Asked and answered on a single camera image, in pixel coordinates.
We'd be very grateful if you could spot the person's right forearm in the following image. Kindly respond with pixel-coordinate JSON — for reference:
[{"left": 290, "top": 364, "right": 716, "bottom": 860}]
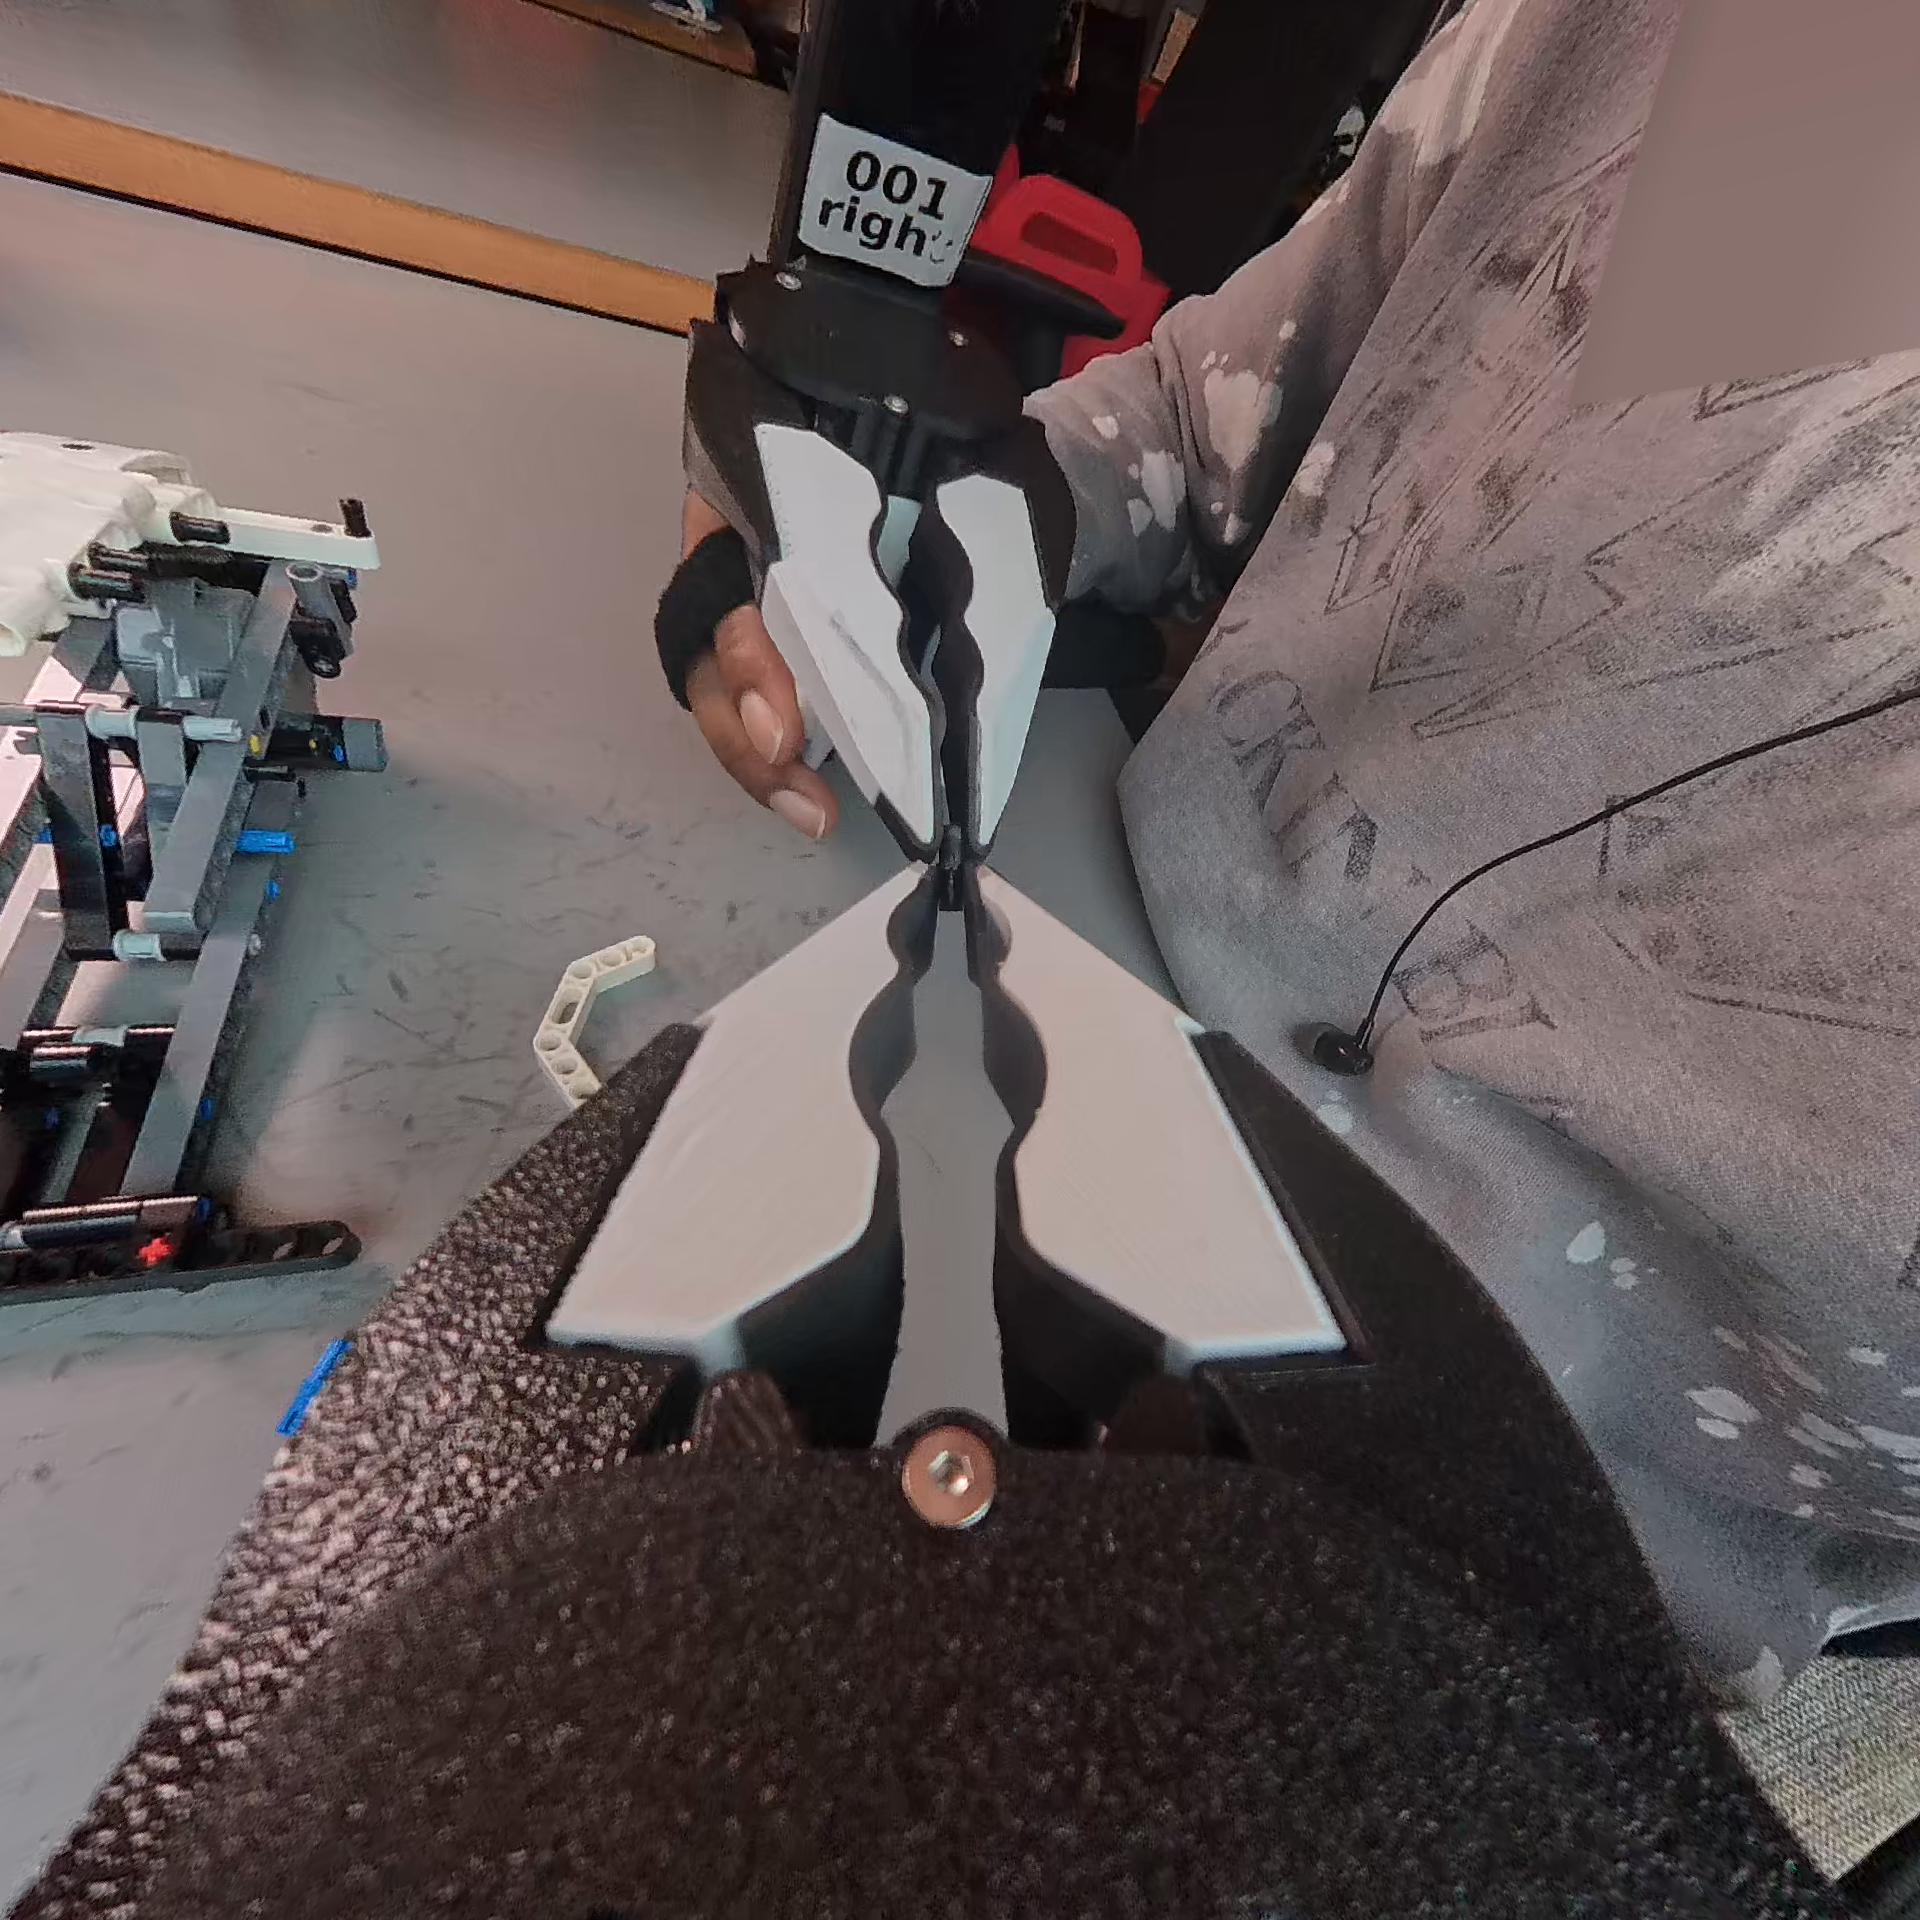
[{"left": 1027, "top": 291, "right": 1352, "bottom": 616}]

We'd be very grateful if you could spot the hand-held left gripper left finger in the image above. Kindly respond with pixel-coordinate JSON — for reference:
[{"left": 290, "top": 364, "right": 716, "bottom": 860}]
[{"left": 549, "top": 870, "right": 946, "bottom": 1452}]

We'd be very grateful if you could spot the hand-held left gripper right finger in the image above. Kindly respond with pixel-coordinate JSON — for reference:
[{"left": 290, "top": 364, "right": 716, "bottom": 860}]
[{"left": 967, "top": 870, "right": 1349, "bottom": 1452}]

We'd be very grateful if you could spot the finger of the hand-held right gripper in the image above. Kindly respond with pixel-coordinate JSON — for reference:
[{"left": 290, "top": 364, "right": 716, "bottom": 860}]
[
  {"left": 756, "top": 424, "right": 954, "bottom": 860},
  {"left": 934, "top": 472, "right": 1063, "bottom": 870}
]

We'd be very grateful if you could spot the red plastic container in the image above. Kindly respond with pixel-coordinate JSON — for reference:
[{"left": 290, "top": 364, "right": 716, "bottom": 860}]
[{"left": 984, "top": 173, "right": 1173, "bottom": 369}]

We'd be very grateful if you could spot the white bent brick beam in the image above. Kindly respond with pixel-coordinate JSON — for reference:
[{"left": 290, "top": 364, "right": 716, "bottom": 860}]
[{"left": 537, "top": 933, "right": 659, "bottom": 1115}]

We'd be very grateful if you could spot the toy brick truck model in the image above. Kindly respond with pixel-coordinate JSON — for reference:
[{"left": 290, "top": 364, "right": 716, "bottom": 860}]
[{"left": 0, "top": 431, "right": 389, "bottom": 1296}]

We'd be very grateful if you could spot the blue brick pin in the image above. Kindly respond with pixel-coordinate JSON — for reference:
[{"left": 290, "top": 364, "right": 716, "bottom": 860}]
[{"left": 277, "top": 1336, "right": 355, "bottom": 1437}]

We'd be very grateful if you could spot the black wrist rest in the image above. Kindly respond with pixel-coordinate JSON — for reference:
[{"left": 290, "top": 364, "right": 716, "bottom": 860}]
[{"left": 1052, "top": 600, "right": 1176, "bottom": 699}]

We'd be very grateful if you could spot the person's right hand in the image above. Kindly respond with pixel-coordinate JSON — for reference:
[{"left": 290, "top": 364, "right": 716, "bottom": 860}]
[{"left": 679, "top": 486, "right": 839, "bottom": 847}]

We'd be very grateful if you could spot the person's grey printed sweatshirt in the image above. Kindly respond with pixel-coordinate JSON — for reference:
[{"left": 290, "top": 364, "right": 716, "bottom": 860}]
[{"left": 1117, "top": 0, "right": 1920, "bottom": 1884}]

